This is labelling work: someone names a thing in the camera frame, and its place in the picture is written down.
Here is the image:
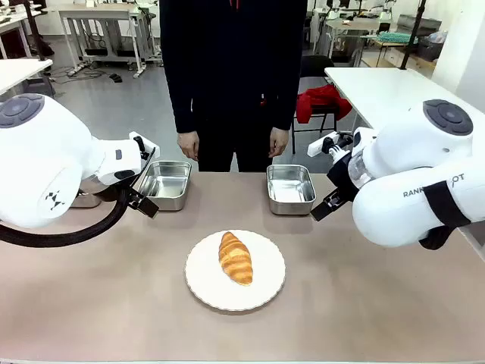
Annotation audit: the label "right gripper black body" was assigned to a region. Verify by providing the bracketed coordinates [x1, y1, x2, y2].
[326, 150, 359, 202]

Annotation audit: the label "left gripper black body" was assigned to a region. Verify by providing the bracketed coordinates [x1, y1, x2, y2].
[130, 146, 157, 195]

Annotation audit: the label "person right forearm dark sleeve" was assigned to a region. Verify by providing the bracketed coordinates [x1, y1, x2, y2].
[162, 49, 199, 134]

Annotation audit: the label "person left forearm dark sleeve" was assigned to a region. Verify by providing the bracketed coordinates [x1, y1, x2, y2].
[269, 49, 306, 132]

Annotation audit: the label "rectangular steel container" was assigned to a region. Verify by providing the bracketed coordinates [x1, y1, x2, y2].
[266, 164, 318, 216]
[134, 160, 192, 212]

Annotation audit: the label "golden croissant bread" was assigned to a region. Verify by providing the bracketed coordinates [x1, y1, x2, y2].
[218, 231, 254, 287]

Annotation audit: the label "person right hand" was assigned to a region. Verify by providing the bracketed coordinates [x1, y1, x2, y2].
[177, 130, 201, 161]

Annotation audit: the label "person left hand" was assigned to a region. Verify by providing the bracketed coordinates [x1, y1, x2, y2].
[268, 127, 289, 158]

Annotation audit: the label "red cloth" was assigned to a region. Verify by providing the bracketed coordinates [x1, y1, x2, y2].
[296, 84, 353, 124]

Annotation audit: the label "black chair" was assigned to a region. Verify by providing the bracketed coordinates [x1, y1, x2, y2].
[291, 55, 342, 155]

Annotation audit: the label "large white side table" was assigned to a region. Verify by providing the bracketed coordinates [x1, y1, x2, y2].
[324, 66, 462, 132]

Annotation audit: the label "white scalloped plate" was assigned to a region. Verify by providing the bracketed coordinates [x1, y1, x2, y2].
[184, 229, 286, 312]

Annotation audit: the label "person torso dark clothes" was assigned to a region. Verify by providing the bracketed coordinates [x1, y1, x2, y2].
[158, 0, 308, 174]

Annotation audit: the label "teal tray of items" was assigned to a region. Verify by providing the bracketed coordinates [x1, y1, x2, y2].
[377, 31, 420, 45]

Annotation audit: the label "white background desk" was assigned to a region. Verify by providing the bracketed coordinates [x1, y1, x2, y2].
[57, 2, 162, 80]

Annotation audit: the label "small white side table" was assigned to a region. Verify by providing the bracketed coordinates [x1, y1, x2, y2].
[0, 58, 54, 96]

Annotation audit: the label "black stand pole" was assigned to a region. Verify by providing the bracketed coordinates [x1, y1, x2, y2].
[399, 0, 428, 71]
[23, 0, 55, 64]

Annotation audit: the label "dark storage bin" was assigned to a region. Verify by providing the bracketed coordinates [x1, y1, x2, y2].
[416, 31, 449, 62]

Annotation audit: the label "grey box on desk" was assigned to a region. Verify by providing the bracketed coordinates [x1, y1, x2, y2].
[396, 14, 443, 39]

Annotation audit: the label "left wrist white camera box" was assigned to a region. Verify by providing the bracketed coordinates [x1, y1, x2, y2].
[128, 130, 161, 165]

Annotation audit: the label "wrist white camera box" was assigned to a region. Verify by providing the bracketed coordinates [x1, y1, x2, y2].
[307, 131, 354, 157]
[128, 130, 161, 165]

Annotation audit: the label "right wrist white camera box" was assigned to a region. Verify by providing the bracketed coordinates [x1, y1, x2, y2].
[307, 131, 354, 157]

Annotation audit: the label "black braided cable sleeve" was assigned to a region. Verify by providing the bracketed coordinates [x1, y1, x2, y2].
[0, 182, 133, 248]

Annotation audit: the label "black strap on arm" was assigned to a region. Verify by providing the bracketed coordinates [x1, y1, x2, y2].
[418, 180, 473, 251]

